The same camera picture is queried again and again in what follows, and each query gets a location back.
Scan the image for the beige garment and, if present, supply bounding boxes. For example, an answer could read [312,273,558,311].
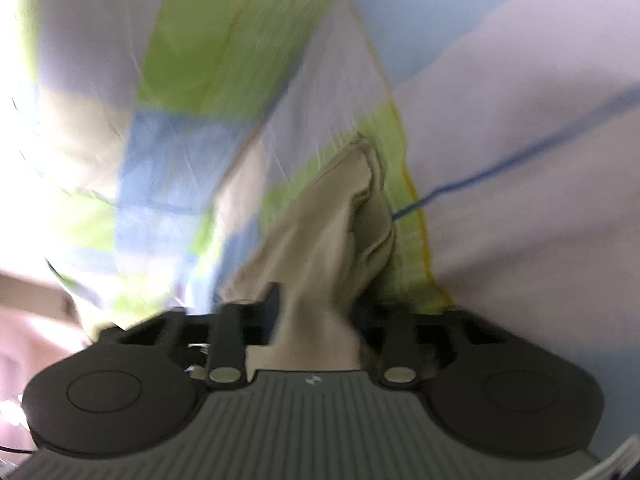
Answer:
[221,136,395,374]

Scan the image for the checkered quilt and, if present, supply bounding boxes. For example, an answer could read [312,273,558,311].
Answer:
[19,0,640,340]

